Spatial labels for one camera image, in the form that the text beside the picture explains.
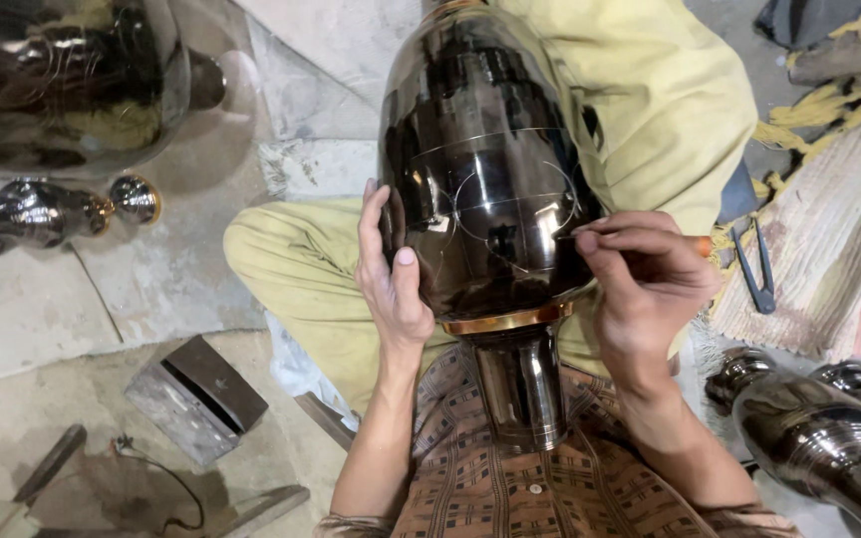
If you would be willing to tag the large black engraved metal vase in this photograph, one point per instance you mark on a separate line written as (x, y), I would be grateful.
(475, 119)

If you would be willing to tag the flat dark metal bar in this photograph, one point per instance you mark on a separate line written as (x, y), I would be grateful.
(49, 463)

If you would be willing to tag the person's left hand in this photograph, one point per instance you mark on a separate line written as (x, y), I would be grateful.
(394, 299)

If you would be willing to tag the ribbed shiny dark metal vase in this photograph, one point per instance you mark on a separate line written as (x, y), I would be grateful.
(819, 441)

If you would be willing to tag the round-topped shiny metal vase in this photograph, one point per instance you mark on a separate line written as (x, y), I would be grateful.
(860, 381)

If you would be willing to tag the grey wooden board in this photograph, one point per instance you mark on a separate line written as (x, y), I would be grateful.
(849, 60)

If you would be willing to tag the white cloth mat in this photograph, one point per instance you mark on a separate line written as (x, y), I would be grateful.
(311, 161)

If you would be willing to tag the white plastic sheet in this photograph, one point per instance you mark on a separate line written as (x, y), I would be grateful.
(292, 370)

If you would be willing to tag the dark grey cushion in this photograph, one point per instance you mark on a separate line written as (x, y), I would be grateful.
(737, 196)

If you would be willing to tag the dark metal divider compass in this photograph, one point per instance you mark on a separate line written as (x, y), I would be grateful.
(753, 269)

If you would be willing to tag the small shiny metal vase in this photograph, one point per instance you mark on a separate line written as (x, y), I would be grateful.
(34, 213)

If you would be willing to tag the flat grey metal bar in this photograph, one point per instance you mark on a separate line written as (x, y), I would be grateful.
(262, 512)

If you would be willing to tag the woven rug with yellow fringe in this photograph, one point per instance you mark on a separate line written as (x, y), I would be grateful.
(826, 224)

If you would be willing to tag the huge shiny dark metal vase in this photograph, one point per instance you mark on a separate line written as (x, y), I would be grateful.
(64, 82)

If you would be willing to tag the person's brown patterned shirt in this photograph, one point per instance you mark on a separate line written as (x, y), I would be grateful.
(475, 486)

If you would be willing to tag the person's yellow trousers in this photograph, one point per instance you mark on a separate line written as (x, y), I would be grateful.
(647, 90)

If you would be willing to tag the person's right hand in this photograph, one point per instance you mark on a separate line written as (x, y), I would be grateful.
(647, 299)

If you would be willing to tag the dark cloth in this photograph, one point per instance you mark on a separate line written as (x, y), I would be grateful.
(812, 19)

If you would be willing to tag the grey metal box block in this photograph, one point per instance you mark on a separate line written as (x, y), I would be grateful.
(191, 400)

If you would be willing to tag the dark metal strip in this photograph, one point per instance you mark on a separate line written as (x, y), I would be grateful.
(326, 420)

